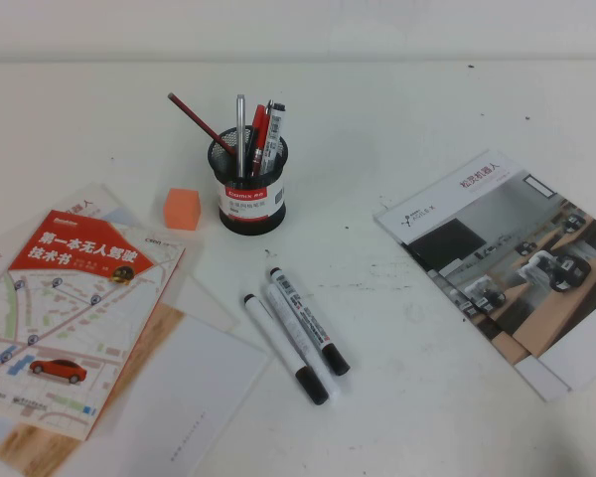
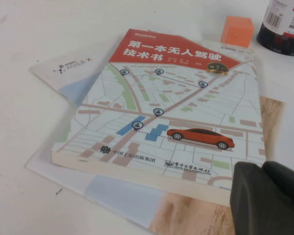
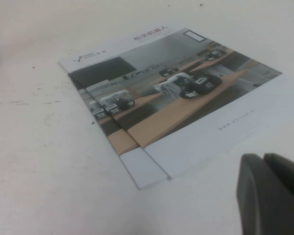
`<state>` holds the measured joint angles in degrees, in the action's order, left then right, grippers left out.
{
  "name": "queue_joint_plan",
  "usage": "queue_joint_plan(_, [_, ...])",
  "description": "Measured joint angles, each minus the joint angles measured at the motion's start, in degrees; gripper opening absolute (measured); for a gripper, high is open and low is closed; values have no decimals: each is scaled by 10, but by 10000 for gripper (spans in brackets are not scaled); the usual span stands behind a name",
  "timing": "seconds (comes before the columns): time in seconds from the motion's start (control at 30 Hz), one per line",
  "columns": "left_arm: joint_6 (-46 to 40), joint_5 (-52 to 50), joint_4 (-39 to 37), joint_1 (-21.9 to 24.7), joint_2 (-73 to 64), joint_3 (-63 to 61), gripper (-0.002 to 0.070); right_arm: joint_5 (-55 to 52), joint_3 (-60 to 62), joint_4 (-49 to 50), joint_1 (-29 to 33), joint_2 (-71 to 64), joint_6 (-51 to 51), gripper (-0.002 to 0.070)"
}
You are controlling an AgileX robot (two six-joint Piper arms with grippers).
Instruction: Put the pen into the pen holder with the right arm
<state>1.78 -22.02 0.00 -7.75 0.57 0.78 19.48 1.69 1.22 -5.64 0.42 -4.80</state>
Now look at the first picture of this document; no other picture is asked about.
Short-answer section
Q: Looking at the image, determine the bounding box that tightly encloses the white marker with barcode label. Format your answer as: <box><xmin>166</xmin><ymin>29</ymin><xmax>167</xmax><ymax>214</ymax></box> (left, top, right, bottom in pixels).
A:
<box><xmin>260</xmin><ymin>101</ymin><xmax>287</xmax><ymax>176</ymax></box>

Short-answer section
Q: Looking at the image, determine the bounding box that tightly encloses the orange book with map cover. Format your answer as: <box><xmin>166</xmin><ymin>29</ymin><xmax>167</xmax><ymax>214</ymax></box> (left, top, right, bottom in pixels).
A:
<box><xmin>0</xmin><ymin>208</ymin><xmax>187</xmax><ymax>442</ymax></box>

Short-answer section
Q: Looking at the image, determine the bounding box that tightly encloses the white marker with black cap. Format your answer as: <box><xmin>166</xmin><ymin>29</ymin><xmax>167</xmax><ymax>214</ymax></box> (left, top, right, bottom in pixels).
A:
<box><xmin>243</xmin><ymin>293</ymin><xmax>330</xmax><ymax>405</ymax></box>

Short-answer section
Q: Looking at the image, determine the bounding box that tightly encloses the white brochure with red title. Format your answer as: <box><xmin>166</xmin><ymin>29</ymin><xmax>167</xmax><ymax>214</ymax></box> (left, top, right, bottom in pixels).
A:
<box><xmin>0</xmin><ymin>182</ymin><xmax>240</xmax><ymax>335</ymax></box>

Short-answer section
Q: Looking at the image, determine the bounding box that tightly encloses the red pen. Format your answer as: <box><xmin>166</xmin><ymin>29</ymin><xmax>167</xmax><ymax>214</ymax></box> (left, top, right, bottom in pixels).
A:
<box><xmin>250</xmin><ymin>98</ymin><xmax>275</xmax><ymax>176</ymax></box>

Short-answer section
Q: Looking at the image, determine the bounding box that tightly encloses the white paper sheet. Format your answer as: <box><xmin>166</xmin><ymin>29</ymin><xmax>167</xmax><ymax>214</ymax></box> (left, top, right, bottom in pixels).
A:
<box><xmin>78</xmin><ymin>315</ymin><xmax>272</xmax><ymax>477</ymax></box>

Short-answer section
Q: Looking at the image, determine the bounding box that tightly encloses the black mesh pen holder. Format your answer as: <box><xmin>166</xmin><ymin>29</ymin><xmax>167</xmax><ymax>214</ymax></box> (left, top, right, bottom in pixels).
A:
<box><xmin>207</xmin><ymin>126</ymin><xmax>290</xmax><ymax>236</ymax></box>

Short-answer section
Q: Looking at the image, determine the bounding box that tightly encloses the orange cube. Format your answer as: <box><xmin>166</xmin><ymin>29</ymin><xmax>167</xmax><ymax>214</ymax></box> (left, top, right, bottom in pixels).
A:
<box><xmin>162</xmin><ymin>187</ymin><xmax>202</xmax><ymax>231</ymax></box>

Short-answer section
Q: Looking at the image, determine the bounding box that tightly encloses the robot brochure with office photo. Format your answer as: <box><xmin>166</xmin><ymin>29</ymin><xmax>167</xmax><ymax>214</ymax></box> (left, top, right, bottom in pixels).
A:
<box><xmin>426</xmin><ymin>267</ymin><xmax>575</xmax><ymax>402</ymax></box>
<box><xmin>372</xmin><ymin>148</ymin><xmax>596</xmax><ymax>394</ymax></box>

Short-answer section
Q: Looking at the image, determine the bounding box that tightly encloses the brochure with wood picture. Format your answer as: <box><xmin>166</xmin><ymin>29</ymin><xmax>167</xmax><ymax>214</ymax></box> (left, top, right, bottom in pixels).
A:
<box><xmin>0</xmin><ymin>301</ymin><xmax>188</xmax><ymax>472</ymax></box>

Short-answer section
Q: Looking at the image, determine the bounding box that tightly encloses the plain white marker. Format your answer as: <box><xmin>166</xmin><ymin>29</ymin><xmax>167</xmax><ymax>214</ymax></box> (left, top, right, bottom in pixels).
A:
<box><xmin>264</xmin><ymin>281</ymin><xmax>341</xmax><ymax>401</ymax></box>

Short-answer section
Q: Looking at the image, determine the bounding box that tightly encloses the silver pen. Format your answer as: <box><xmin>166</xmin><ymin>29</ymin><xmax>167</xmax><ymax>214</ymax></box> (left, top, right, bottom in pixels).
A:
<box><xmin>235</xmin><ymin>93</ymin><xmax>248</xmax><ymax>179</ymax></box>

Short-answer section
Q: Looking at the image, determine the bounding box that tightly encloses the red pencil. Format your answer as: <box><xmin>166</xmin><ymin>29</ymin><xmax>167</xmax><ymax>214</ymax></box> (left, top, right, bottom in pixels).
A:
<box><xmin>167</xmin><ymin>91</ymin><xmax>237</xmax><ymax>155</ymax></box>

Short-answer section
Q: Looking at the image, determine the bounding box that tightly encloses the white printed marker black cap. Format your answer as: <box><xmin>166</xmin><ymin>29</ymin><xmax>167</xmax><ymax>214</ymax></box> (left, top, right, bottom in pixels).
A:
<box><xmin>268</xmin><ymin>266</ymin><xmax>352</xmax><ymax>377</ymax></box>

